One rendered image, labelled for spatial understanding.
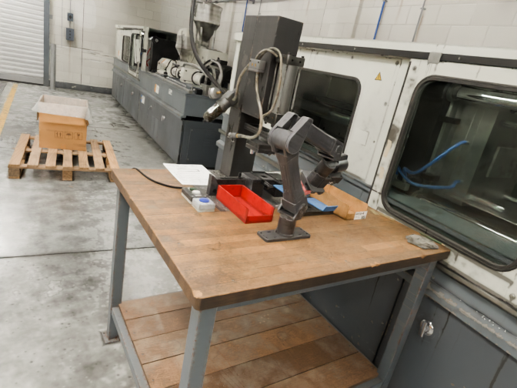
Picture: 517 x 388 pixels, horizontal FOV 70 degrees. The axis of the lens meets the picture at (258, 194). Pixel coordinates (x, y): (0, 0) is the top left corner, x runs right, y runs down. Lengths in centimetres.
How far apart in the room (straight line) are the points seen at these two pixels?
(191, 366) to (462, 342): 114
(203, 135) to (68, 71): 632
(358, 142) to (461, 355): 112
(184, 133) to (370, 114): 303
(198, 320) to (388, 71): 154
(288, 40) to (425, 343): 145
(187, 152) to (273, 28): 332
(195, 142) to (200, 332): 389
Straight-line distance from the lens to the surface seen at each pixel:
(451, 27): 461
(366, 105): 213
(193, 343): 108
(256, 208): 151
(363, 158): 210
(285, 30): 167
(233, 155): 183
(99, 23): 1063
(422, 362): 198
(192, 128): 474
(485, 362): 180
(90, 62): 1064
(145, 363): 175
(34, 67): 1056
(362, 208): 173
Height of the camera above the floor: 145
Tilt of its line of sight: 19 degrees down
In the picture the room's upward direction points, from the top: 12 degrees clockwise
